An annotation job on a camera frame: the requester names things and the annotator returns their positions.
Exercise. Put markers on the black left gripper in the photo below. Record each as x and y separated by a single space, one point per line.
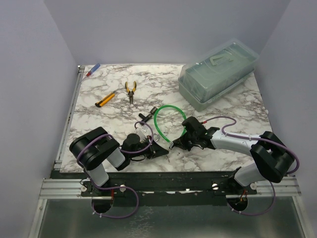
155 150

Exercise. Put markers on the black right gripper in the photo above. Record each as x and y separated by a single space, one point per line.
182 143

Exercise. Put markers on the green cable lock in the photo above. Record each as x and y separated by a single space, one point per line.
168 123

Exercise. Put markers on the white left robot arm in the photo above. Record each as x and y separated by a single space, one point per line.
97 146

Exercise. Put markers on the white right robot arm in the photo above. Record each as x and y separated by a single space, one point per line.
272 159

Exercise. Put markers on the brass padlock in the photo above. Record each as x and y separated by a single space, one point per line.
156 137

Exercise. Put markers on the black T-shaped tool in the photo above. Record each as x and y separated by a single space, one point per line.
149 116

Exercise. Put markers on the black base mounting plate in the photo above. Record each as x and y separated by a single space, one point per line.
167 189

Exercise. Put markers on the translucent green plastic toolbox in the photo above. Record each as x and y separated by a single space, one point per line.
216 73

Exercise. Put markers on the yellow black utility knife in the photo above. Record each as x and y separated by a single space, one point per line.
105 100

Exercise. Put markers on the blue red screwdriver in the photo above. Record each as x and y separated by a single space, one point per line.
93 69

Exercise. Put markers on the yellow handled pliers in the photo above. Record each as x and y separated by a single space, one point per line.
130 92

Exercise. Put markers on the aluminium side rail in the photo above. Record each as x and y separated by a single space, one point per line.
62 145

